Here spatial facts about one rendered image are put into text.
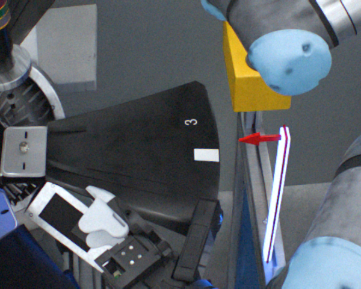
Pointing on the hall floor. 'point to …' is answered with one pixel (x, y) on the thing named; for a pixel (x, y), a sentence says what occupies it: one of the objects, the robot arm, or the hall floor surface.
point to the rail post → (234, 216)
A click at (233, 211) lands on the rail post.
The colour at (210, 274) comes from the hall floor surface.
